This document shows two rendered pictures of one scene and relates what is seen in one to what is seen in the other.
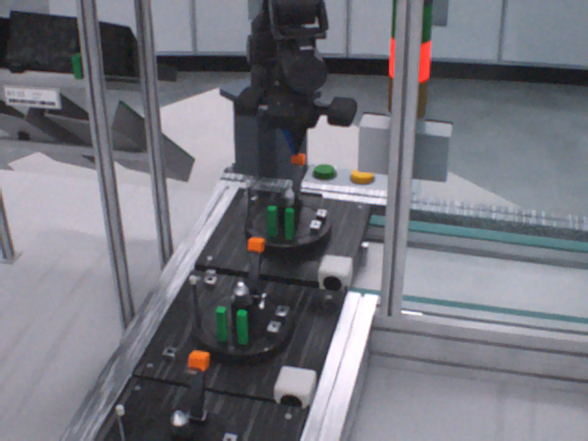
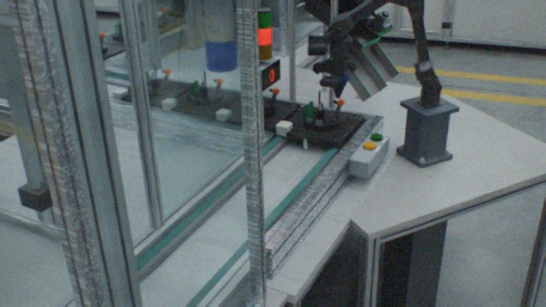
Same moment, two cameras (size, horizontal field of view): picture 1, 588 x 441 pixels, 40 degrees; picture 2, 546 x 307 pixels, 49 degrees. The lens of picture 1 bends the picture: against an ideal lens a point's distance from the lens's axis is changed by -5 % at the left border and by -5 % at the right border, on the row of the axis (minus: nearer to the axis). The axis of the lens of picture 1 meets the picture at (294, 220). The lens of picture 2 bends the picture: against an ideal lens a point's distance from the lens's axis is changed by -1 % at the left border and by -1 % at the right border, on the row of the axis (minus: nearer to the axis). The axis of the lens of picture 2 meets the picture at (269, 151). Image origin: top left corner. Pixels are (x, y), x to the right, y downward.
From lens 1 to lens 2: 2.43 m
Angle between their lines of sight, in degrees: 86
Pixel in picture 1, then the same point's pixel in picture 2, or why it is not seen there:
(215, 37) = not seen: outside the picture
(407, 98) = not seen: hidden behind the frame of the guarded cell
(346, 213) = (331, 136)
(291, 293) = (275, 119)
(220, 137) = (476, 144)
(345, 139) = (476, 182)
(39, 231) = (379, 101)
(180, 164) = (359, 89)
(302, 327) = not seen: hidden behind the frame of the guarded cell
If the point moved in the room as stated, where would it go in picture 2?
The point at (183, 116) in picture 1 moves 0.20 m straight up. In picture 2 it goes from (506, 136) to (514, 87)
